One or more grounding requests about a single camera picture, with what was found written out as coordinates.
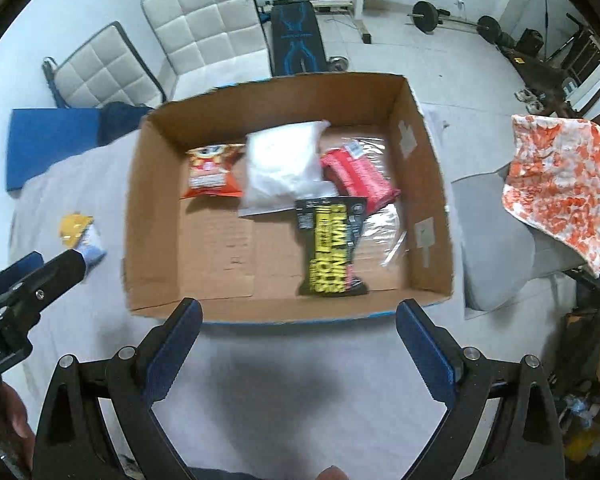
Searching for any white padded chair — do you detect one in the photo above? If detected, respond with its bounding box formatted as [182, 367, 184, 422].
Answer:
[42, 21, 166, 108]
[142, 0, 272, 101]

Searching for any black blue workout bench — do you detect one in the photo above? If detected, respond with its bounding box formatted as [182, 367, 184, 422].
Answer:
[271, 1, 328, 77]

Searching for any clear plastic bag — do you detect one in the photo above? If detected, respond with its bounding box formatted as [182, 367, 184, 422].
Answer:
[321, 136, 406, 268]

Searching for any orange white floral cloth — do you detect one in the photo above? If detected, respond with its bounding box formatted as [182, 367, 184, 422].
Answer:
[502, 115, 600, 276]

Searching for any blue cartoon wipes pack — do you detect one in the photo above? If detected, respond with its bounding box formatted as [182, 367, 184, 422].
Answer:
[76, 223, 107, 274]

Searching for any metal dumbbell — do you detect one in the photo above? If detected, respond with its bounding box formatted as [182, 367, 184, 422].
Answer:
[327, 55, 350, 73]

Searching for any white soft pillow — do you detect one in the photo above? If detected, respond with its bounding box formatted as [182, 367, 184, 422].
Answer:
[238, 120, 338, 217]

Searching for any blue foam mat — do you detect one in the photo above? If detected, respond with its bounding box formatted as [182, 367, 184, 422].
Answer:
[5, 108, 99, 192]

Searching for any brown cardboard box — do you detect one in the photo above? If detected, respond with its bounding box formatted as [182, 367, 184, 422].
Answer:
[123, 72, 456, 324]

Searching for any black yellow shoe wipes pack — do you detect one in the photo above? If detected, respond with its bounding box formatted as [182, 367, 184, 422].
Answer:
[296, 196, 368, 297]

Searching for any person's left hand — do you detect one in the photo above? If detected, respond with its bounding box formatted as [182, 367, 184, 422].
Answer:
[0, 382, 35, 469]

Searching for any red packet in box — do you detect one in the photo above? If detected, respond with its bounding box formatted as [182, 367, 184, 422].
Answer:
[321, 140, 400, 216]

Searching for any black barbell weight plate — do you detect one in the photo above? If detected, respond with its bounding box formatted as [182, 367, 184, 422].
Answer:
[411, 0, 439, 34]

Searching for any red panda snack bag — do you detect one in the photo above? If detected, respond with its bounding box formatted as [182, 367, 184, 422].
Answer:
[182, 143, 245, 200]

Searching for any yellow snack bag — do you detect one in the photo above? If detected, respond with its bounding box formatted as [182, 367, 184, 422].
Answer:
[59, 212, 93, 248]

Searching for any grey chair cushion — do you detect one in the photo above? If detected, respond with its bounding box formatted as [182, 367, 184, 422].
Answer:
[452, 165, 584, 312]

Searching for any dark blue clothing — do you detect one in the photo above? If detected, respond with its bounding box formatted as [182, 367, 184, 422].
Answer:
[97, 102, 154, 146]

